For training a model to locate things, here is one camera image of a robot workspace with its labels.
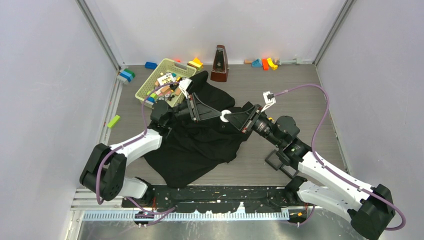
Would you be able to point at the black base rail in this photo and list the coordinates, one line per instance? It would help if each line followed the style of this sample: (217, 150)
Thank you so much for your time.
(215, 199)

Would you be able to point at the yellow orange block stack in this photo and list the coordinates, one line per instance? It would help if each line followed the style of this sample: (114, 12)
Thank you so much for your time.
(196, 63)

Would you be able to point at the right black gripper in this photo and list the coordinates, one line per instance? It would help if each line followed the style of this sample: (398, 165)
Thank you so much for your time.
(239, 120)

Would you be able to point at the brown wooden metronome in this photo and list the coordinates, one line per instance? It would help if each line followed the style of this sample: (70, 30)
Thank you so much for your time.
(220, 66)

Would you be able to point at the lime green block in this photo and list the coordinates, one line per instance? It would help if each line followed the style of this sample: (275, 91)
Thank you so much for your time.
(113, 121)

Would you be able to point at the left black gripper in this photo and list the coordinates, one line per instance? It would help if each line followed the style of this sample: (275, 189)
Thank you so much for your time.
(198, 111)

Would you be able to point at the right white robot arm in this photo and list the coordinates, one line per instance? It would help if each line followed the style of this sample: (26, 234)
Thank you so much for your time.
(368, 209)

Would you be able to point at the nine of spades card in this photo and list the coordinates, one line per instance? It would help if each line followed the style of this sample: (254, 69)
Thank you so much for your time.
(166, 79)

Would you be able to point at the light green plastic basket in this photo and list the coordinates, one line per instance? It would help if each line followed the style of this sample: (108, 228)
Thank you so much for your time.
(165, 66)

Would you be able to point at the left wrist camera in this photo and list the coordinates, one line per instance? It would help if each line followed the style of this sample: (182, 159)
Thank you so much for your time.
(184, 85)

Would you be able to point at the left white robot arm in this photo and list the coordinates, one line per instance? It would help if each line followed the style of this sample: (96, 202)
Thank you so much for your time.
(104, 172)

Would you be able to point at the yellow curved block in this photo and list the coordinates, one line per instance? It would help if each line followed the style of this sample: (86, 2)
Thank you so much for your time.
(271, 64)

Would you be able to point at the red orange block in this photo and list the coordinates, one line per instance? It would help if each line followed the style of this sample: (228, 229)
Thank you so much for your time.
(265, 64)

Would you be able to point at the light blue toy block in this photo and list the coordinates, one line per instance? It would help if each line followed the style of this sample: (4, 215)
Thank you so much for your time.
(257, 63)

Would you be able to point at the blue green stacked blocks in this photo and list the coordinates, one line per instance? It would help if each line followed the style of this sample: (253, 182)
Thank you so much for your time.
(125, 76)

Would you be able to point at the black square frame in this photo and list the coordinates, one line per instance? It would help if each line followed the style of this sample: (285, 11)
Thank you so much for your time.
(289, 171)
(273, 160)

